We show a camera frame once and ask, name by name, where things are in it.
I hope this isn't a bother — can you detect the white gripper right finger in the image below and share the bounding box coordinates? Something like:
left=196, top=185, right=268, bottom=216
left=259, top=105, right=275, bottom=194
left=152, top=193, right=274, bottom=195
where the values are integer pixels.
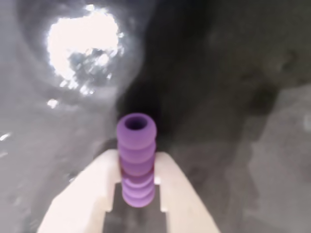
left=153, top=150, right=222, bottom=233

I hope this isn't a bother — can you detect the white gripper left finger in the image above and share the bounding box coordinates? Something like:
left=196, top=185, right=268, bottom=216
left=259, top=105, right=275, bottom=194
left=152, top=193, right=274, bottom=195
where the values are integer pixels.
left=36, top=149, right=122, bottom=233

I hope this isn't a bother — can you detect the purple ribbed pen grip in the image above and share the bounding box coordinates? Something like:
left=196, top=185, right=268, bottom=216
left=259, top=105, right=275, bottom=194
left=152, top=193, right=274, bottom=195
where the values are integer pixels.
left=116, top=113, right=158, bottom=208

